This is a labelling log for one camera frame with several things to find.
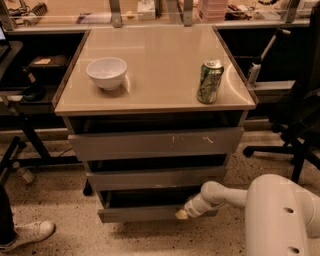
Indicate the plastic bottle on floor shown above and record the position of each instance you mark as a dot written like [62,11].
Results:
[24,173]

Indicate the grey middle drawer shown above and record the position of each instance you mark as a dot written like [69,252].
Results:
[155,178]

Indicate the white bowl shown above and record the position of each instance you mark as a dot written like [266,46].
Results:
[107,73]

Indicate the grey drawer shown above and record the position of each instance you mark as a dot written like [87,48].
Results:
[144,204]
[156,143]
[155,178]

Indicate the black office chair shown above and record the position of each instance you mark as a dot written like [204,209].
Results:
[297,115]

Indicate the laptop computer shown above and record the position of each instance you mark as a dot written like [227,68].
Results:
[4,43]

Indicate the white sneaker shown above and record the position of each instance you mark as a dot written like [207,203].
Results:
[26,234]

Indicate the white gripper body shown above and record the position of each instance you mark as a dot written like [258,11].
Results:
[191,209]

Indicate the green soda can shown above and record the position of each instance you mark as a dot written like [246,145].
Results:
[210,79]

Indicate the grey bottom drawer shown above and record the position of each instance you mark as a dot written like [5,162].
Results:
[144,204]

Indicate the dark trouser leg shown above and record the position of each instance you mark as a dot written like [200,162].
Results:
[7,232]

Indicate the black bag on shelf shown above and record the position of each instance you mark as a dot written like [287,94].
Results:
[49,69]

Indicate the grey drawer cabinet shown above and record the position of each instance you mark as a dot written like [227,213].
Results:
[159,91]

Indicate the pink stacked trays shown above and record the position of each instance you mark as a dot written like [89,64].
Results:
[212,10]

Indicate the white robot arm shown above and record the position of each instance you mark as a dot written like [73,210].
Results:
[280,216]

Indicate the grey top drawer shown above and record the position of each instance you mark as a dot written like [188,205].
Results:
[156,143]

